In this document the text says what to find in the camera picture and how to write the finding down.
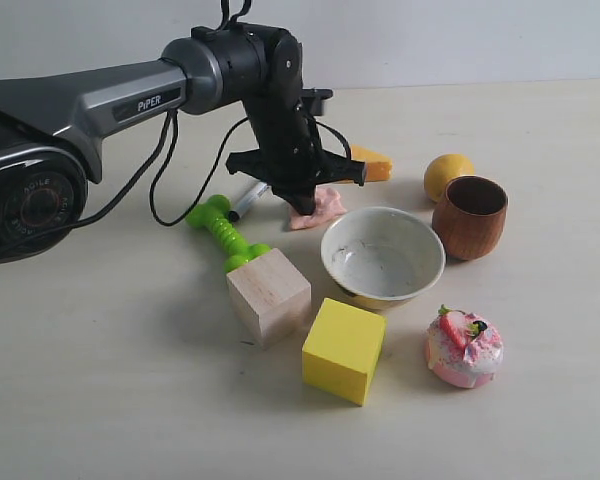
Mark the yellow cube block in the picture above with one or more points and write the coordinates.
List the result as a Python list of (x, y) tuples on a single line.
[(341, 350)]

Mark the yellow cheese wedge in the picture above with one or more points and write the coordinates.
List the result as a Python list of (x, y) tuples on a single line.
[(378, 166)]

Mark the white ceramic bowl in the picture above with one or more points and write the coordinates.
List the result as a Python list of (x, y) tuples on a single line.
[(382, 257)]

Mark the pink meat slice toy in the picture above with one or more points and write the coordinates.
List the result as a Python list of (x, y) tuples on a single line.
[(328, 206)]

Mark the brown wooden cup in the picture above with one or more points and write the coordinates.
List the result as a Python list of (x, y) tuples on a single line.
[(469, 217)]

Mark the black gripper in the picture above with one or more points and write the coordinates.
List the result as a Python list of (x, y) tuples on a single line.
[(290, 156)]

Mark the black white marker pen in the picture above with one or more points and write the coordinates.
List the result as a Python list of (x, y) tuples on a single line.
[(245, 202)]

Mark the pink strawberry cupcake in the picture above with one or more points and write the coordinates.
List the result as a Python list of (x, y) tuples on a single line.
[(462, 348)]

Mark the green plastic dog bone toy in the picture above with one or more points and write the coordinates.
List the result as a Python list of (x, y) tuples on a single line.
[(212, 215)]

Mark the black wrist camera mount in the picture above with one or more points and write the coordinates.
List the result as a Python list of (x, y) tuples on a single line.
[(313, 100)]

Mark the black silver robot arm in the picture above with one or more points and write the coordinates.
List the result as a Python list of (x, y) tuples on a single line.
[(52, 128)]

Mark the light wooden cube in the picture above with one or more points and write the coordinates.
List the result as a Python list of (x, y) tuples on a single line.
[(270, 296)]

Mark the yellow lemon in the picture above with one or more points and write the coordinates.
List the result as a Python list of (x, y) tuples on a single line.
[(442, 170)]

